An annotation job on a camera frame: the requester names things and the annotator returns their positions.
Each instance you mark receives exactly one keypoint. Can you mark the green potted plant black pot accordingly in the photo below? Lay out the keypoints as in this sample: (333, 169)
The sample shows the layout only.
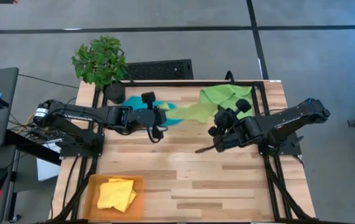
(99, 62)

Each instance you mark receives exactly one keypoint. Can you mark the black aluminium table frame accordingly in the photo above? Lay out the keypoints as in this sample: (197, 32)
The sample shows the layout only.
(177, 83)

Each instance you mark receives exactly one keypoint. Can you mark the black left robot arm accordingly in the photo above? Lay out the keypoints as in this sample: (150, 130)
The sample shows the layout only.
(81, 116)

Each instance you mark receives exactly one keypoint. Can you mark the yellow microfiber towel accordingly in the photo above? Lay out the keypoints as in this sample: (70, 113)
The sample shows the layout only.
(115, 194)

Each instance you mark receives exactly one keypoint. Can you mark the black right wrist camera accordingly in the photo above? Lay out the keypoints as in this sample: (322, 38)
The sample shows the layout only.
(243, 105)

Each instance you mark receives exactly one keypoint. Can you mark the white paper sheet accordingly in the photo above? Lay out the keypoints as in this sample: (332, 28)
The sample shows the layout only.
(48, 168)

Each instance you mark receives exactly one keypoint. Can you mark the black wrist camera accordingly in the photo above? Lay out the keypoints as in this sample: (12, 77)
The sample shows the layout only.
(243, 105)
(148, 99)

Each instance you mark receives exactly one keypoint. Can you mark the darker green microfiber towel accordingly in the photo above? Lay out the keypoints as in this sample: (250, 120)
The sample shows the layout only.
(224, 93)

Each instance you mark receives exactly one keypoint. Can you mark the lime green microfiber towel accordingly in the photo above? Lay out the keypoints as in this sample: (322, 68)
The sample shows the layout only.
(193, 112)

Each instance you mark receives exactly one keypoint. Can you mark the teal microfiber towel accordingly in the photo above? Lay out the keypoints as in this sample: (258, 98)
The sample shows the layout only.
(132, 103)

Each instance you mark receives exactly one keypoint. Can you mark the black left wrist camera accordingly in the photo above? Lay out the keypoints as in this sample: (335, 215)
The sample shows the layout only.
(148, 99)

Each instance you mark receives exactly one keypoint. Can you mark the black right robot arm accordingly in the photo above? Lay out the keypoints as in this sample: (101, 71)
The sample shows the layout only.
(289, 119)

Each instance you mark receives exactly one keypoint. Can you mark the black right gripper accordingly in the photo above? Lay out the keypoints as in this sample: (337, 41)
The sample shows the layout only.
(225, 126)

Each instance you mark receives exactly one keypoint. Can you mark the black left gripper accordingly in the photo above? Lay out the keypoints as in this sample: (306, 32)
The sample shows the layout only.
(143, 118)

